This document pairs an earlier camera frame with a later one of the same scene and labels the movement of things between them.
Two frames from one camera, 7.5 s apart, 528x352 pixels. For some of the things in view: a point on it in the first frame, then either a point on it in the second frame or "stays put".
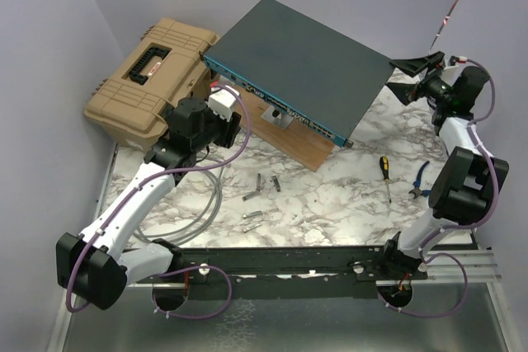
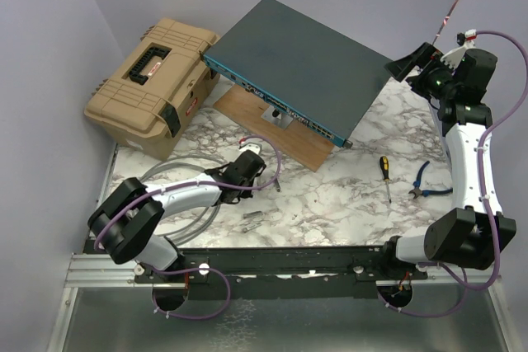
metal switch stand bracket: [278, 117] stays put
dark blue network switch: [301, 68] stays put
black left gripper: [230, 129] → [247, 193]
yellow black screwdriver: [384, 166] stays put
